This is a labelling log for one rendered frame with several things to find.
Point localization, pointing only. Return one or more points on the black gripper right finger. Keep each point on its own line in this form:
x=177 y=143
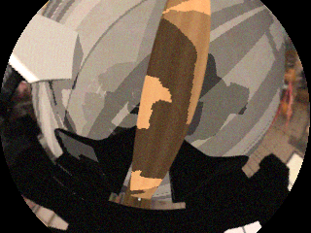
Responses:
x=191 y=169

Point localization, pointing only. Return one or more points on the wooden side rail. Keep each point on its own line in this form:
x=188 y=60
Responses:
x=171 y=91

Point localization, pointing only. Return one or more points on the brown wooden post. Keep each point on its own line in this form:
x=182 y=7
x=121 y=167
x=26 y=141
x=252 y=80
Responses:
x=145 y=204

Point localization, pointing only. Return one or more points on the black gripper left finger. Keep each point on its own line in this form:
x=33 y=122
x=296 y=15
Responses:
x=110 y=157

